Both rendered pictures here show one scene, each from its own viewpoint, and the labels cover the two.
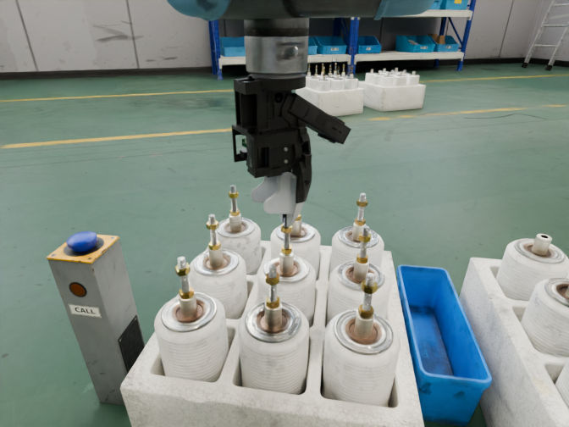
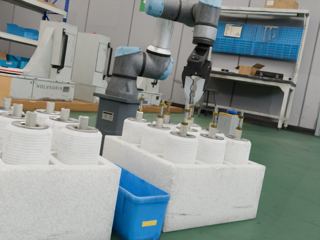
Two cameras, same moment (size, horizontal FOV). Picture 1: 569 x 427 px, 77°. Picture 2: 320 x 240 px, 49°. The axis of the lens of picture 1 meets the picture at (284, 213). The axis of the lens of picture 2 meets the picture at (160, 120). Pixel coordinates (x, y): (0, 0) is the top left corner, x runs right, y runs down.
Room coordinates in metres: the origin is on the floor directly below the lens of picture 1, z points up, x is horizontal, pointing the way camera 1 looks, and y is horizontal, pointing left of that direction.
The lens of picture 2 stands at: (1.21, -0.91, 0.38)
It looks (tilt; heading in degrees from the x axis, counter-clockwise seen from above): 6 degrees down; 134
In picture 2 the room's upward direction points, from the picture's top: 10 degrees clockwise
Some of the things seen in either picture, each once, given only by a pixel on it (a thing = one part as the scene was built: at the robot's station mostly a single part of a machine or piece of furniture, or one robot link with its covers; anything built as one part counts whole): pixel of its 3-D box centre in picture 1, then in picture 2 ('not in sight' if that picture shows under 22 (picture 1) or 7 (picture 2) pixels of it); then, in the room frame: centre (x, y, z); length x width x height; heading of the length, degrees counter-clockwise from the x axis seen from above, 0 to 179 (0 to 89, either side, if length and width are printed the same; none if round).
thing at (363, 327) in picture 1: (364, 324); (139, 116); (0.34, -0.10, 0.26); 0.02 x 0.02 x 0.03
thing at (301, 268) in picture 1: (286, 268); (186, 129); (0.48, 0.00, 0.25); 0.08 x 0.08 x 0.01
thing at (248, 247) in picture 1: (238, 265); (231, 165); (0.61, 0.10, 0.16); 0.10 x 0.10 x 0.18
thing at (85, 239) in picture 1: (83, 243); (231, 113); (0.45, 0.29, 0.32); 0.04 x 0.04 x 0.02
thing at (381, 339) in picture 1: (362, 331); (138, 120); (0.34, -0.10, 0.25); 0.08 x 0.08 x 0.01
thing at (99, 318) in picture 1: (108, 326); (224, 153); (0.45, 0.29, 0.16); 0.07 x 0.07 x 0.31; 81
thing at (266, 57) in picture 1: (278, 57); (203, 34); (0.47, 0.01, 0.57); 0.08 x 0.08 x 0.05
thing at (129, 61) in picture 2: not in sight; (128, 60); (-0.04, 0.13, 0.47); 0.13 x 0.12 x 0.14; 63
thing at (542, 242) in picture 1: (541, 245); (83, 123); (0.53, -0.45, 0.26); 0.02 x 0.02 x 0.03
